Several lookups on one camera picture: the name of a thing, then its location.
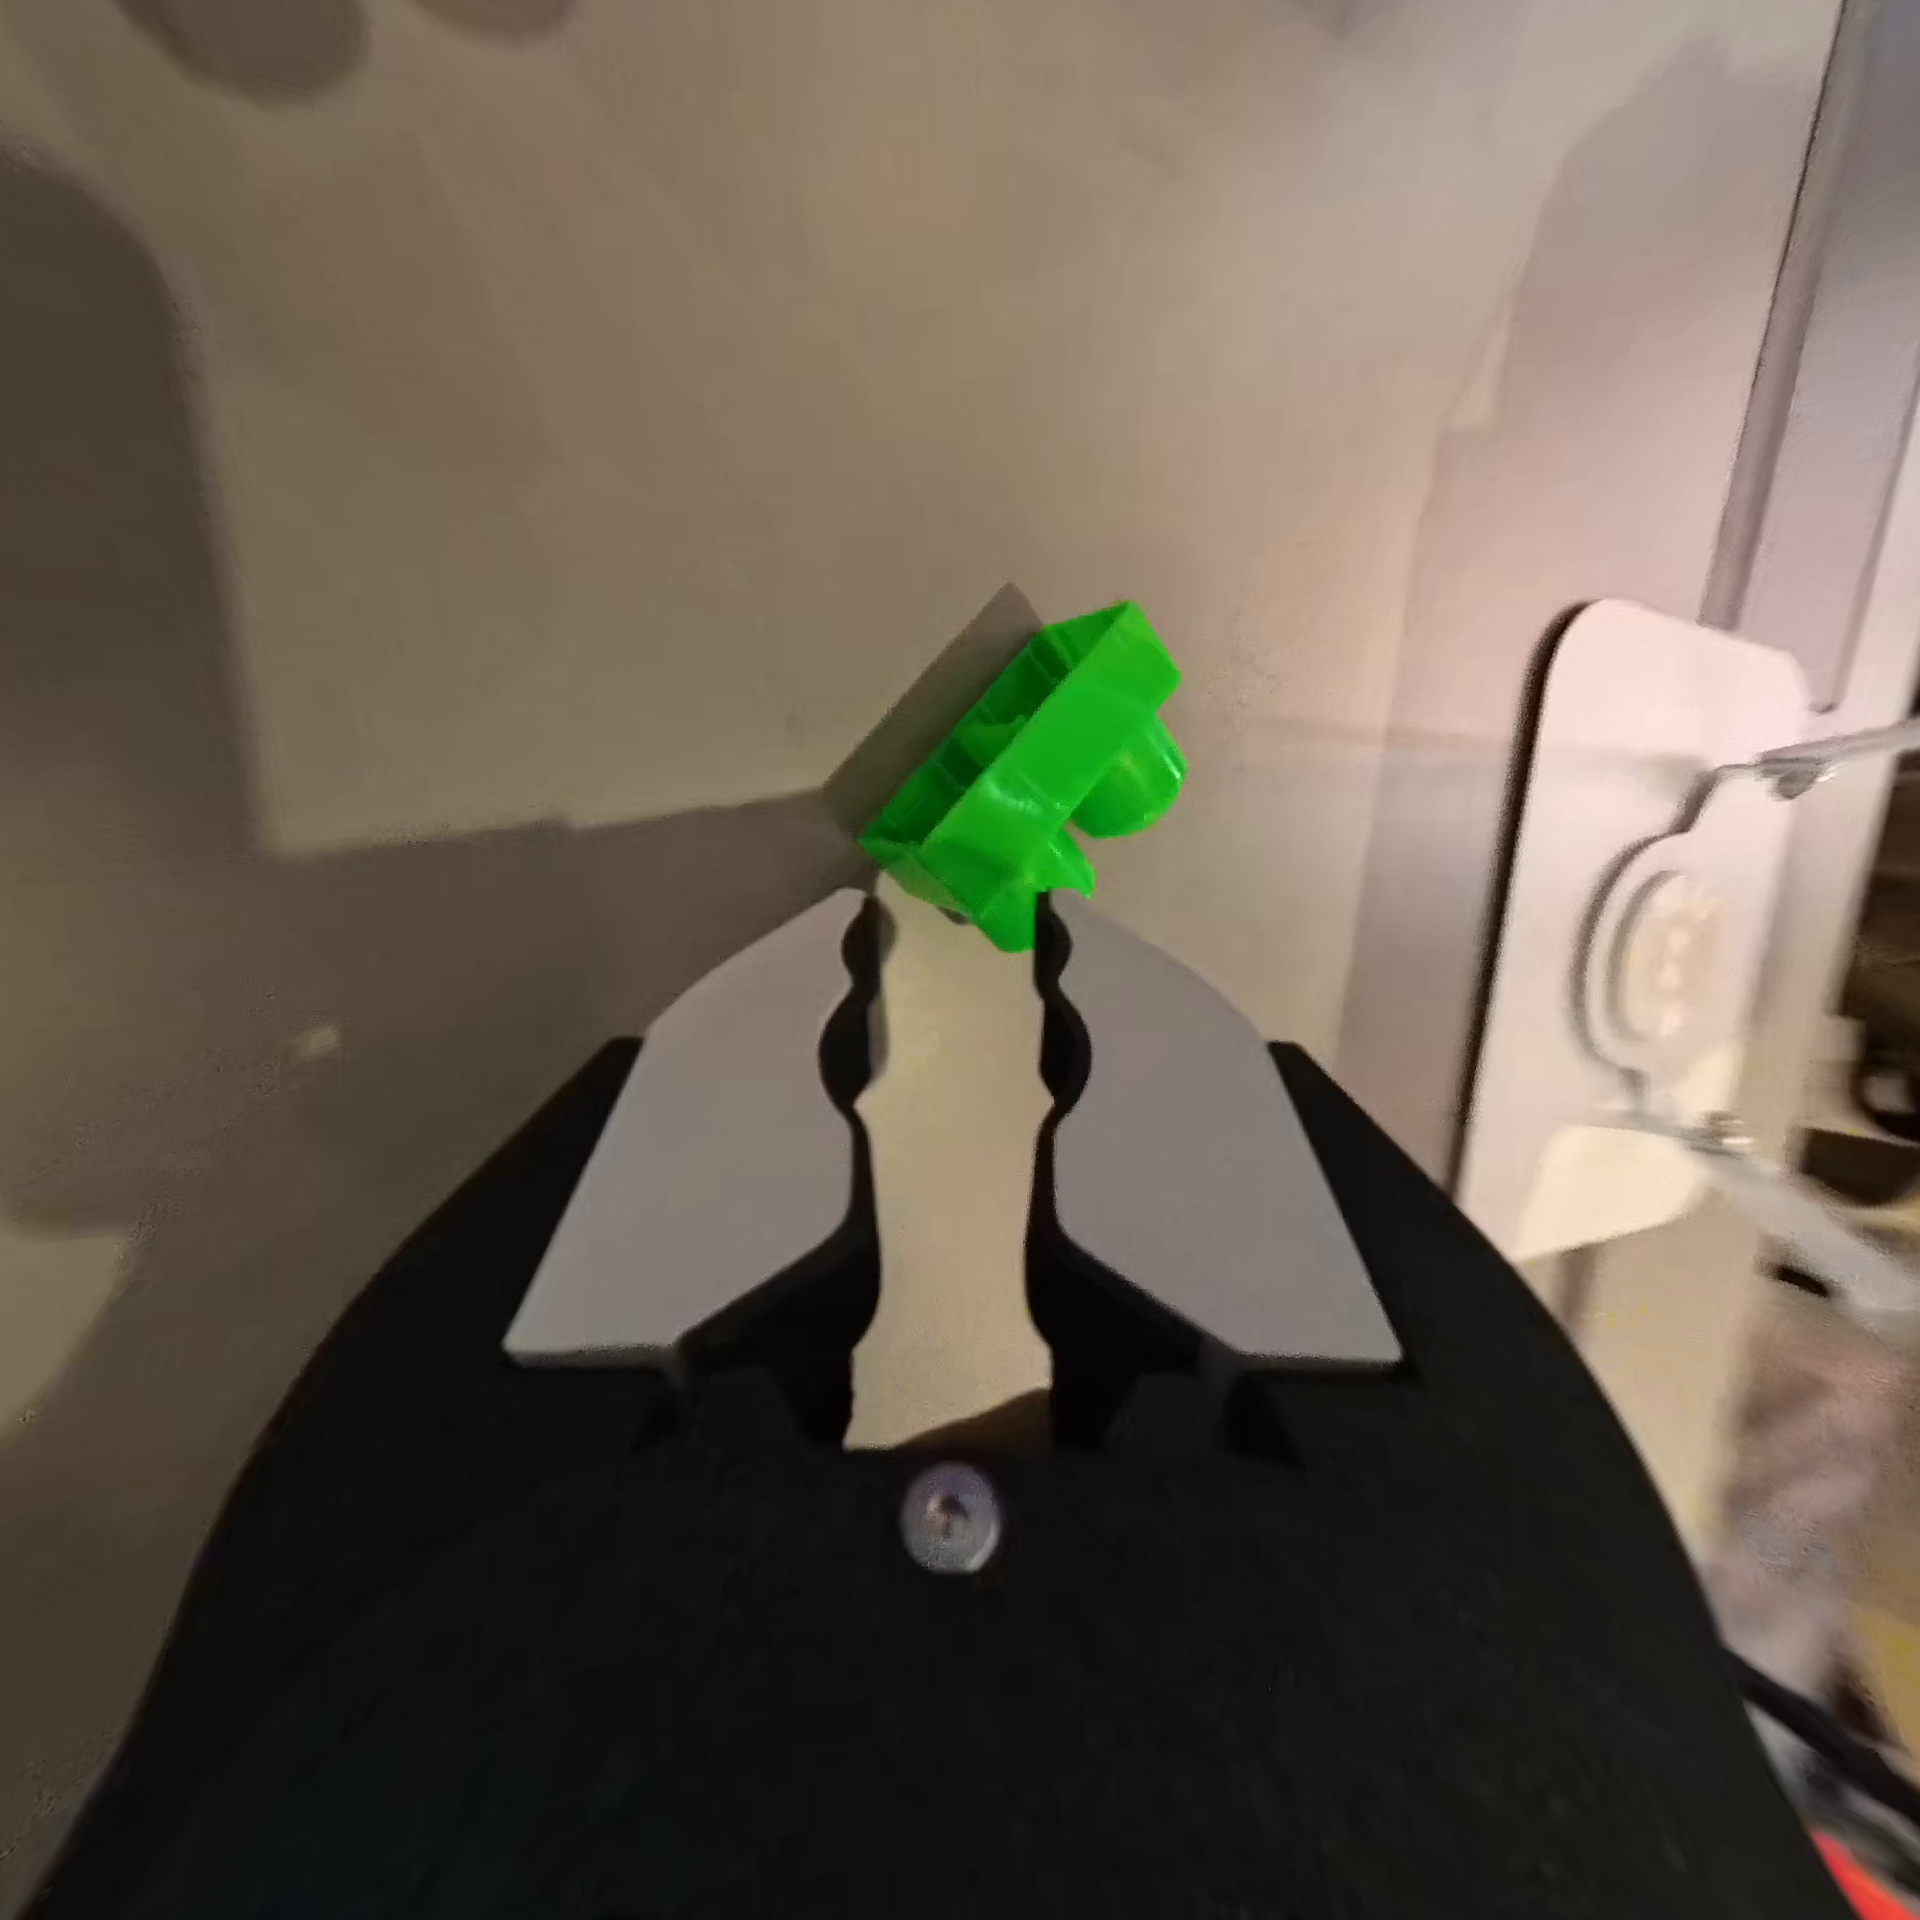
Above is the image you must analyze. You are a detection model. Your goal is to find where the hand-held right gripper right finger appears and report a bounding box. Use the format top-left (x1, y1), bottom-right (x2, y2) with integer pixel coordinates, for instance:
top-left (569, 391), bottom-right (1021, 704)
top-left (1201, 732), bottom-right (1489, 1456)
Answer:
top-left (1023, 896), bottom-right (1407, 1450)

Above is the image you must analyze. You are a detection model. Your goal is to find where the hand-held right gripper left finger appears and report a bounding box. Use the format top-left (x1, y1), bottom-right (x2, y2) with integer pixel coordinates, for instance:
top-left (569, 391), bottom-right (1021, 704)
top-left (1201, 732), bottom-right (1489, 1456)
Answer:
top-left (503, 887), bottom-right (889, 1450)

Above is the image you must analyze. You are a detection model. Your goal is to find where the green two-stud toy block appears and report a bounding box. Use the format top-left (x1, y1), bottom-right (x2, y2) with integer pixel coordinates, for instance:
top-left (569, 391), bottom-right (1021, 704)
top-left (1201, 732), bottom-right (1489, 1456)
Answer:
top-left (857, 599), bottom-right (1191, 958)

